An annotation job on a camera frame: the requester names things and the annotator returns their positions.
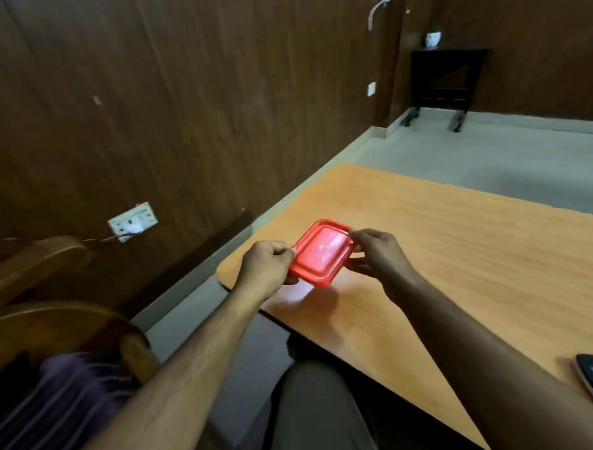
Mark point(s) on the wooden chair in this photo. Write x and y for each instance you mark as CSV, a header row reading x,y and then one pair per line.
x,y
55,301

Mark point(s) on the person's right thumb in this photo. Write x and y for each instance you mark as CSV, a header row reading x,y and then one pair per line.
x,y
360,237

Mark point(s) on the red plastic lunch box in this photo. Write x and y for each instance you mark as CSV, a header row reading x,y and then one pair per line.
x,y
322,252

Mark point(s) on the person's left thumb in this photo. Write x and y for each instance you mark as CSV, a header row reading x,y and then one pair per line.
x,y
283,251

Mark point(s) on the person's left hand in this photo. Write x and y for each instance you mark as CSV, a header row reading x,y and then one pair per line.
x,y
264,269

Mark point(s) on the person's grey trousers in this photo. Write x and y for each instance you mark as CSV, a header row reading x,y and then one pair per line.
x,y
324,408

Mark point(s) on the white wall socket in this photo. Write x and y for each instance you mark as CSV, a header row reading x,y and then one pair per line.
x,y
133,222

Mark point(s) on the small white wall switch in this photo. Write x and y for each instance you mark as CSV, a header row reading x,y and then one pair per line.
x,y
371,88

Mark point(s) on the dark wooden side table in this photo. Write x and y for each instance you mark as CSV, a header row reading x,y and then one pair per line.
x,y
444,79

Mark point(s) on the person's right forearm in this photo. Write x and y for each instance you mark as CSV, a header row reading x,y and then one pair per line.
x,y
491,371

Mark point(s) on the person's left forearm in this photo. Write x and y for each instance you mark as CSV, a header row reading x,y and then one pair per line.
x,y
185,371

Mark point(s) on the white wall pipe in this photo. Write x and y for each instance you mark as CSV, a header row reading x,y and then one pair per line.
x,y
374,13

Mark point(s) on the dark smartphone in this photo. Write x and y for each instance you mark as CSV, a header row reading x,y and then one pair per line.
x,y
585,371

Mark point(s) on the person's right hand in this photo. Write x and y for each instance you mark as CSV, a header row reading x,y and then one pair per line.
x,y
384,259

